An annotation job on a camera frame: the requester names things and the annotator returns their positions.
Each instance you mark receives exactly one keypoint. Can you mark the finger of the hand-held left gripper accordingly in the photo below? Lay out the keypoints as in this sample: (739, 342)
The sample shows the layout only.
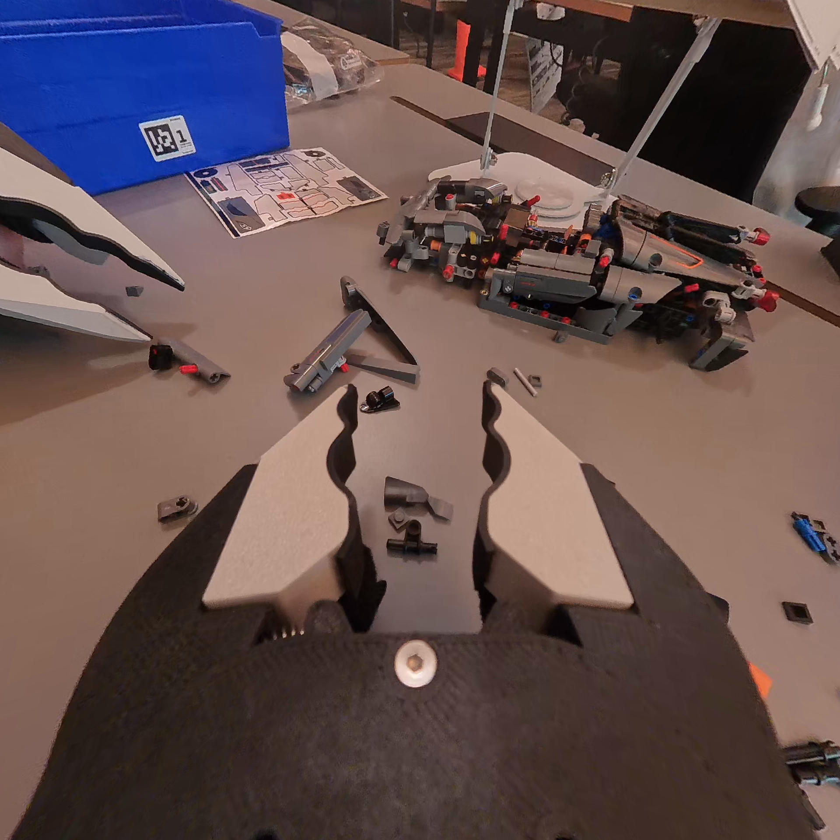
(46, 190)
(39, 302)

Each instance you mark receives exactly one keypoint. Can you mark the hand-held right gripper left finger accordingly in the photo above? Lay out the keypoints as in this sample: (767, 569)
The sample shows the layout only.
(282, 525)

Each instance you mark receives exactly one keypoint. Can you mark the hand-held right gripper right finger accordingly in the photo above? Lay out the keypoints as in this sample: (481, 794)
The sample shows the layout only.
(558, 525)

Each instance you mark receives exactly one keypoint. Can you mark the small grey lego connector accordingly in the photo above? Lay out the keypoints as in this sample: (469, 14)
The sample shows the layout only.
(177, 508)

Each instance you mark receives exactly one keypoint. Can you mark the blue plastic bin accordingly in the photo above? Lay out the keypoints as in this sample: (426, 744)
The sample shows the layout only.
(131, 79)

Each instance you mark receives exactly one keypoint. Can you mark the grey lego panel assembly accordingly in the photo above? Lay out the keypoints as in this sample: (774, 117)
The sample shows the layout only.
(328, 351)

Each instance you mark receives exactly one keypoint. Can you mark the tiny grey lego plate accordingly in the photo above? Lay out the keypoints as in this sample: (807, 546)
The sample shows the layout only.
(396, 520)

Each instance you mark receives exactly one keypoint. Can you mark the dark tapered lego panel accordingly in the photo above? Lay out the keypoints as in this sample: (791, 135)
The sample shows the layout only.
(407, 492)

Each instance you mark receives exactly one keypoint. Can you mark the black lego pin connector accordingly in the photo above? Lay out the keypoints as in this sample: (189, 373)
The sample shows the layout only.
(412, 544)

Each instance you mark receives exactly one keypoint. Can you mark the light grey lego axle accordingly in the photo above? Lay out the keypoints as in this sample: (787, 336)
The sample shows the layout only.
(525, 382)

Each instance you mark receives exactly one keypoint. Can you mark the black lego slope piece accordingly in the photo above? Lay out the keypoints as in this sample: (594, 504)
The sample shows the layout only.
(379, 400)

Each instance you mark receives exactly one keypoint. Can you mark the dark grey rounded lego piece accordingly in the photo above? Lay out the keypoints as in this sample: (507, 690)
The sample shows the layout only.
(497, 376)

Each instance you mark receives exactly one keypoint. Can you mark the grey lego car model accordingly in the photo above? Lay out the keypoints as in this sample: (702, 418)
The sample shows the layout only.
(558, 275)

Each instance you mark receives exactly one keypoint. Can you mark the lego sticker sheet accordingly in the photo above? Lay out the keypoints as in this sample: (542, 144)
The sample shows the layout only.
(295, 197)

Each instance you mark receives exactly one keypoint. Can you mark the clear bag of lego parts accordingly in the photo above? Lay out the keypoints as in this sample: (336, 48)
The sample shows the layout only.
(328, 62)

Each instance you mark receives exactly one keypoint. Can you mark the white book stand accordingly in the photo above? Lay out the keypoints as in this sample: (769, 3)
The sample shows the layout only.
(544, 174)

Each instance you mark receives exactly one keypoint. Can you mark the dark round object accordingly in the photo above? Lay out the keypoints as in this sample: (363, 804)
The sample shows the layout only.
(820, 207)

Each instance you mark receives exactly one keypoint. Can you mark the orange plastic object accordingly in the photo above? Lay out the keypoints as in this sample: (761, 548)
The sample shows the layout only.
(463, 52)

